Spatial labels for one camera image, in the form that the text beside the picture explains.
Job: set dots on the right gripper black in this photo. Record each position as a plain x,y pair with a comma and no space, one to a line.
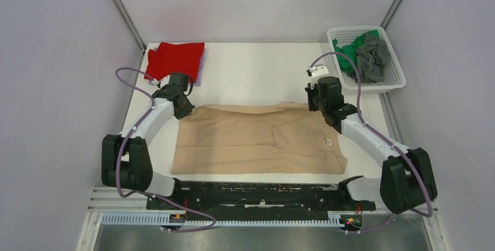
311,91

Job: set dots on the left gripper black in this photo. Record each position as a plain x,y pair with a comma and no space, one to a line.
186,111

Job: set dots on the beige t-shirt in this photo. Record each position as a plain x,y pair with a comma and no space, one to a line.
235,140

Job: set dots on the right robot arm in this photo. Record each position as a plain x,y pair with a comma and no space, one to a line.
407,181

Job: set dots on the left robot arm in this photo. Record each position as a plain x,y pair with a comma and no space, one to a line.
126,163

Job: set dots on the lavender folded t-shirt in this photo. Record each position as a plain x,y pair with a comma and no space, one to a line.
199,71

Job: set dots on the red folded t-shirt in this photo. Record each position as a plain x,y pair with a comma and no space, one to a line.
174,61

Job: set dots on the green t-shirt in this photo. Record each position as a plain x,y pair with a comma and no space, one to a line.
349,51

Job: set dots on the grey t-shirt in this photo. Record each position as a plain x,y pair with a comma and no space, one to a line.
372,59

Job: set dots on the white plastic basket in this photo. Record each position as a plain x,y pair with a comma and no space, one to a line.
394,77

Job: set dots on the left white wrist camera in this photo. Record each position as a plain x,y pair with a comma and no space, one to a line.
155,82

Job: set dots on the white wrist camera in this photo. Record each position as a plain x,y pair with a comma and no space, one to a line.
317,71
155,82

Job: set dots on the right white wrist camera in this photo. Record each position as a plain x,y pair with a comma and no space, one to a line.
317,71

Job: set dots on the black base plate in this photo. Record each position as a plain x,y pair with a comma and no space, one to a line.
233,201

